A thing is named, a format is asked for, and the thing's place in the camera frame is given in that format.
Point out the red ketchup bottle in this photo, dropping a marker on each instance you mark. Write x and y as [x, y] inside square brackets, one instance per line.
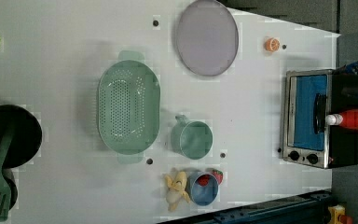
[347, 119]

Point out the black toaster oven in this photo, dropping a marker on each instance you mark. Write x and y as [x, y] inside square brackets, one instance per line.
[309, 97]

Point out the green mug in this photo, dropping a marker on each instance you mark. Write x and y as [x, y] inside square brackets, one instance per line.
[191, 138]

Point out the green perforated colander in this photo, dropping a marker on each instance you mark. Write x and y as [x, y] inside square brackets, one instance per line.
[128, 107]

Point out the toy strawberry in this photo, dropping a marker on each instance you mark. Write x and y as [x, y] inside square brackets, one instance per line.
[218, 175]

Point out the toy banana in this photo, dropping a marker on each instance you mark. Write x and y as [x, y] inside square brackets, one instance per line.
[176, 190]

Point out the blue cup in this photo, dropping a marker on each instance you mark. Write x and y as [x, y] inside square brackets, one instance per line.
[202, 188]

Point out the grey round plate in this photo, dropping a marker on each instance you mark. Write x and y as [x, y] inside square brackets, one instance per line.
[207, 38]

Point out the orange slice toy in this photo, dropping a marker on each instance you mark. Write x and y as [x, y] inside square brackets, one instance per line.
[272, 44]

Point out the blue metal frame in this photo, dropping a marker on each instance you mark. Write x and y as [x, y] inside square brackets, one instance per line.
[308, 208]

